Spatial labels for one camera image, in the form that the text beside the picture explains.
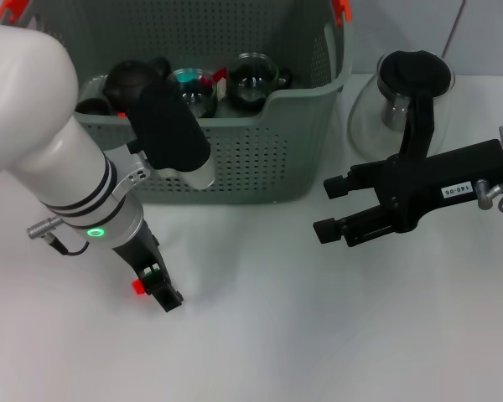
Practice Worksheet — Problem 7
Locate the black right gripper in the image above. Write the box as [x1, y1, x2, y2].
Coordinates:
[313, 138, 503, 248]

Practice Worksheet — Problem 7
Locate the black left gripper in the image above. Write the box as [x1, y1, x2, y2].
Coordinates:
[111, 221, 184, 313]

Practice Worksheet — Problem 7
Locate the glass teacup black sleeve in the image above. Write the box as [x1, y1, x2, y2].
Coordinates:
[167, 67, 219, 120]
[225, 52, 293, 114]

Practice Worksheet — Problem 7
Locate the dark red curved toy brick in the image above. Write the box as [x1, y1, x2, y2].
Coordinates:
[200, 66, 229, 91]

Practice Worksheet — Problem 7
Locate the grey perforated plastic storage basket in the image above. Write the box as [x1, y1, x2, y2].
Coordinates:
[0, 0, 355, 206]

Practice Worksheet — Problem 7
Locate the dark clay small teacup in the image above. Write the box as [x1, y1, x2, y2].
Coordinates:
[74, 96, 112, 116]

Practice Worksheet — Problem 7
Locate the dark clay teapot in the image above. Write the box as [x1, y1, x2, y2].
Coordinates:
[103, 56, 172, 114]

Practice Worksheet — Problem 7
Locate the dark left gripper cable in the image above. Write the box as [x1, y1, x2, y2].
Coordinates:
[45, 238, 90, 255]

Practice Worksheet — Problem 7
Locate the glass teapot black lid handle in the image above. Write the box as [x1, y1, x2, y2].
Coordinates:
[346, 49, 457, 162]

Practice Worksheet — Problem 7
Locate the thin dark wall cable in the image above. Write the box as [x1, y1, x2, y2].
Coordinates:
[442, 0, 466, 55]

